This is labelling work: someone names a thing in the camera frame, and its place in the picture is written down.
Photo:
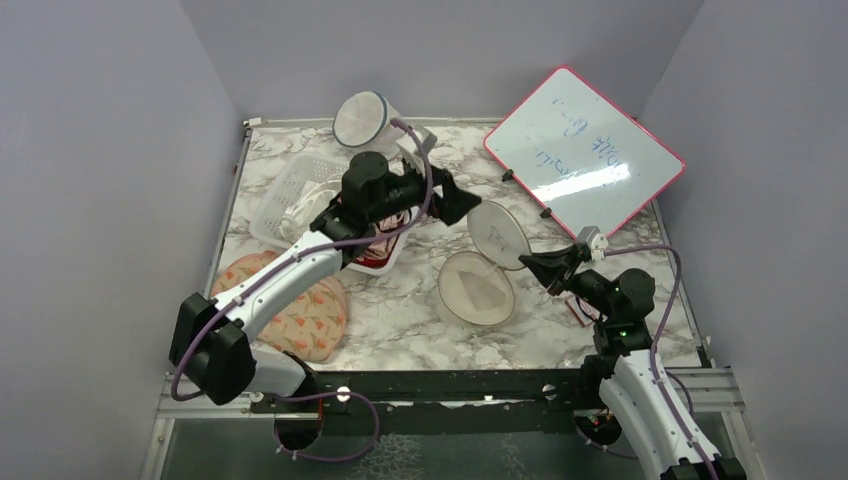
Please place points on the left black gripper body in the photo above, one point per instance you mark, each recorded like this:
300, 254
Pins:
439, 204

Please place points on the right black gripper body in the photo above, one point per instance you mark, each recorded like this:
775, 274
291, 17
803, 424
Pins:
570, 262

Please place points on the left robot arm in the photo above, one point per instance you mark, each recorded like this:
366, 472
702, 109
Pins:
211, 343

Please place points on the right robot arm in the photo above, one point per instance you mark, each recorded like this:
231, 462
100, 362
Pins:
626, 373

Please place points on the round mesh laundry bag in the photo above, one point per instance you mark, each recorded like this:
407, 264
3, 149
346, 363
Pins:
363, 123

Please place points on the small red box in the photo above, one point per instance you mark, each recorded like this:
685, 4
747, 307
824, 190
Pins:
583, 316

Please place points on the pink framed whiteboard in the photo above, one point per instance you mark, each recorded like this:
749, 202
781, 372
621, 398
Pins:
580, 156

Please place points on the white cloth in basket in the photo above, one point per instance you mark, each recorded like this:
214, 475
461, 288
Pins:
312, 201

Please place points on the white plastic basket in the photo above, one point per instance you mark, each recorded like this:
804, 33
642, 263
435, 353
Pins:
287, 187

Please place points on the floral orange cushion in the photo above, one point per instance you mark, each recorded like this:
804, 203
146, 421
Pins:
311, 327

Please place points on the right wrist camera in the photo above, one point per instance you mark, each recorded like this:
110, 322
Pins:
592, 244

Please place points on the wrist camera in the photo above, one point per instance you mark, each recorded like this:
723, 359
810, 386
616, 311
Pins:
409, 148
592, 244

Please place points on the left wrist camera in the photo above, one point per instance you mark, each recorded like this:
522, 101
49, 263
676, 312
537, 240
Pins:
409, 148

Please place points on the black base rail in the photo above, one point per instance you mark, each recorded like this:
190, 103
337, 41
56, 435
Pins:
305, 404

